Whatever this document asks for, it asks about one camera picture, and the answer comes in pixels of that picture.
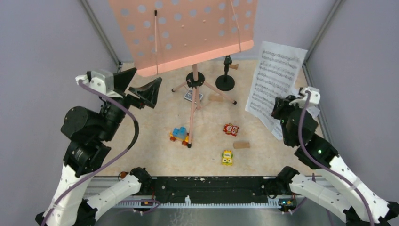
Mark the toy block car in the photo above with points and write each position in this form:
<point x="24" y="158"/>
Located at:
<point x="181" y="134"/>

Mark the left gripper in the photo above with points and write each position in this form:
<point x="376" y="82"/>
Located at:
<point x="148" y="94"/>

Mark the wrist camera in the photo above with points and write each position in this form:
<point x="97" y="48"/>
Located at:
<point x="310" y="95"/>
<point x="99" y="80"/>

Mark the right microphone on stand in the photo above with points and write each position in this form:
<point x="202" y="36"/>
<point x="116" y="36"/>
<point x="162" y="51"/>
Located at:
<point x="225" y="82"/>

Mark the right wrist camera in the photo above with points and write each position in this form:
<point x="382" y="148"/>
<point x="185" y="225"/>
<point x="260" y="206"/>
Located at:
<point x="310" y="95"/>

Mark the sheet music page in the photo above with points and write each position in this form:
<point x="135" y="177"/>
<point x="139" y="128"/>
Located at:
<point x="275" y="76"/>
<point x="313" y="111"/>

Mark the left microphone on stand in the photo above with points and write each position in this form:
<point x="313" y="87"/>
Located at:
<point x="191" y="82"/>

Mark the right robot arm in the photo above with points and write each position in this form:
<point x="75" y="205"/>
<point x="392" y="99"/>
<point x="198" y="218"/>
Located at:
<point x="353" y="202"/>

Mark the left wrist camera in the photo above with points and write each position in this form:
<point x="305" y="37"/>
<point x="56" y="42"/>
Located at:
<point x="99" y="80"/>

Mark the microphone on stand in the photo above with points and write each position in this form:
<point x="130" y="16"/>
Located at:
<point x="225" y="82"/>
<point x="191" y="82"/>

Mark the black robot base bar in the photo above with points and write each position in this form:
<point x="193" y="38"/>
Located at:
<point x="214" y="190"/>

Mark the wooden block near owl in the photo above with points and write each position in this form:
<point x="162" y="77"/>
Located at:
<point x="241" y="145"/>

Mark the wooden block behind microphone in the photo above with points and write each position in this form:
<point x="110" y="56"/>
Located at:
<point x="234" y="66"/>

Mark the yellow owl toy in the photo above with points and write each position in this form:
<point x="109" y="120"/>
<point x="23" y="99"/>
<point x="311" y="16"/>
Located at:
<point x="227" y="157"/>

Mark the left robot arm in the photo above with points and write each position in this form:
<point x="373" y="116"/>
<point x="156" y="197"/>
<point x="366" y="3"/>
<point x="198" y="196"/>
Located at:
<point x="88" y="132"/>

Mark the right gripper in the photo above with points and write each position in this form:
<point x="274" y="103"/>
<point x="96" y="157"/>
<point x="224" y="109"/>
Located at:
<point x="281" y="103"/>

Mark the red owl toy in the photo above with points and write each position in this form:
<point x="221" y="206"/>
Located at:
<point x="231" y="129"/>

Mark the pink music stand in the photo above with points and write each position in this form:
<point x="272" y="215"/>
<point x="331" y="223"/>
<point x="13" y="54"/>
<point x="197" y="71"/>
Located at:
<point x="164" y="35"/>

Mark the wooden block centre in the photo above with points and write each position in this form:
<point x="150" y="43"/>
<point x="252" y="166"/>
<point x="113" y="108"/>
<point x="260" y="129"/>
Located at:
<point x="215" y="98"/>

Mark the blue playing card deck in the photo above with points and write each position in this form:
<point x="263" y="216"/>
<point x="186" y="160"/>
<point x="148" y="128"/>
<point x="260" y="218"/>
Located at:
<point x="189" y="95"/>

